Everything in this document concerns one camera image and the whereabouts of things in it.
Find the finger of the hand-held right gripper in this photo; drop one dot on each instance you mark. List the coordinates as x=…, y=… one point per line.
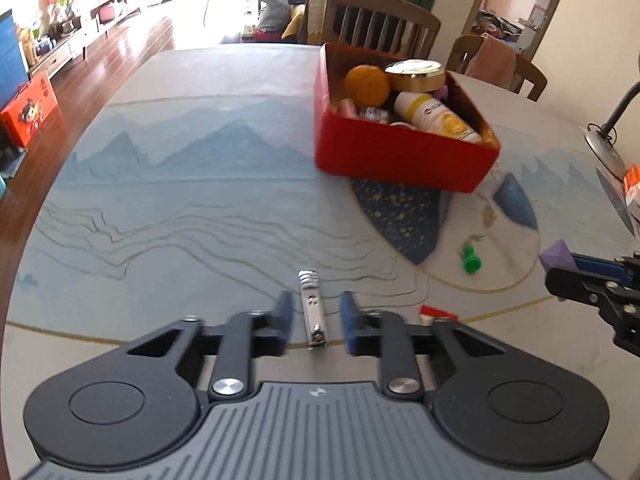
x=597, y=266
x=575, y=285

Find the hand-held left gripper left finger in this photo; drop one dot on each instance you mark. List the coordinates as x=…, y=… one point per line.
x=284, y=320

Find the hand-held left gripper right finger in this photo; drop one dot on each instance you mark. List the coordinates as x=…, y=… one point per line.
x=350, y=322

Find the silver nail clipper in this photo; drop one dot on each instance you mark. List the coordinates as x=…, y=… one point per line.
x=312, y=310

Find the purple faceted block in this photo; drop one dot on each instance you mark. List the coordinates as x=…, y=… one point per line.
x=557, y=256

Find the red tin box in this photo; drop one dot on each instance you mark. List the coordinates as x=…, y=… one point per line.
x=400, y=155

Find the purple sheep toy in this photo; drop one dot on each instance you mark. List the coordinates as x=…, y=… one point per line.
x=441, y=92

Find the small red piece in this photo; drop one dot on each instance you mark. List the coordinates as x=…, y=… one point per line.
x=437, y=312

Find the green pushpin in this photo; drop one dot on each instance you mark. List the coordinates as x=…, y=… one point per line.
x=471, y=262

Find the black gooseneck desk lamp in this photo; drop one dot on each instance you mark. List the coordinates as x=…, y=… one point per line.
x=605, y=145

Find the brown wooden chair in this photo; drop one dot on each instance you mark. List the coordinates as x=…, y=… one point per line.
x=530, y=77

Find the pink wrapped candy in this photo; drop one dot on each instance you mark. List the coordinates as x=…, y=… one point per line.
x=349, y=107

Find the white yellow bottle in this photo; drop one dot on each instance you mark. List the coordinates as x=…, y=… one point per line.
x=435, y=115

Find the pink cloth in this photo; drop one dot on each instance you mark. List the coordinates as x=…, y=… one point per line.
x=490, y=60

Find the orange fruit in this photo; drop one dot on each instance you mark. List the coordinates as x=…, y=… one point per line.
x=367, y=85

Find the round gold tin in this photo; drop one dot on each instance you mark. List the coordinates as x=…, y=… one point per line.
x=415, y=76

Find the pile of clothes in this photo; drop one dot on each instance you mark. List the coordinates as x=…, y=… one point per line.
x=500, y=25

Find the dark wooden slatted chair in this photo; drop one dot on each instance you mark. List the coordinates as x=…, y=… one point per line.
x=380, y=20

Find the orange gift box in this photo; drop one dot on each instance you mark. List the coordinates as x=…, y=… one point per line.
x=27, y=110

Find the wooden media console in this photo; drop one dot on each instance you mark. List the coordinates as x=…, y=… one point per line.
x=95, y=25

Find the dark blue cabinet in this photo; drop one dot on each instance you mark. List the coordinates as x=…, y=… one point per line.
x=10, y=55

